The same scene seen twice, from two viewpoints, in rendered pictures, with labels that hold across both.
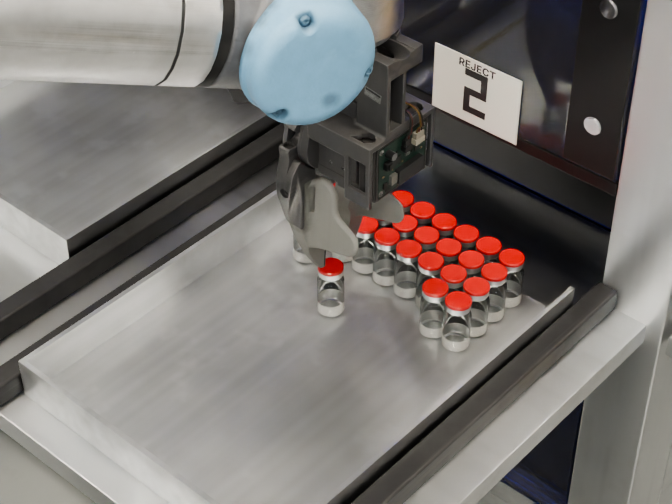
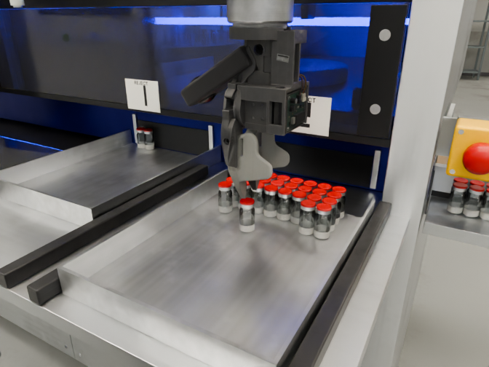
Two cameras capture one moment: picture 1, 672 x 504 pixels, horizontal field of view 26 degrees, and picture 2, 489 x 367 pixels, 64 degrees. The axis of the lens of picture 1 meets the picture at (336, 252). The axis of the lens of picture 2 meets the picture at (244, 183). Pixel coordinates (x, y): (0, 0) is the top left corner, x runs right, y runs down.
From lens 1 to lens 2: 65 cm
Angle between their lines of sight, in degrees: 20
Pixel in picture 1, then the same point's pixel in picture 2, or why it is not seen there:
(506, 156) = (307, 165)
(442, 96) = not seen: hidden behind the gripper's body
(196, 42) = not seen: outside the picture
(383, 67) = (291, 33)
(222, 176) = (174, 183)
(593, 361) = (396, 235)
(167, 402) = (162, 285)
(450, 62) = not seen: hidden behind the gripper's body
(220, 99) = (166, 164)
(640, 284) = (405, 195)
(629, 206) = (398, 150)
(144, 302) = (140, 234)
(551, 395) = (387, 252)
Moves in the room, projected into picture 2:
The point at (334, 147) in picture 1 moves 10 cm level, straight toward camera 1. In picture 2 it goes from (259, 98) to (287, 119)
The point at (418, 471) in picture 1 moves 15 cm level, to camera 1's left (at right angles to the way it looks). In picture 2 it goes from (346, 296) to (198, 319)
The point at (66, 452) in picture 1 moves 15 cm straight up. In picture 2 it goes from (92, 325) to (65, 187)
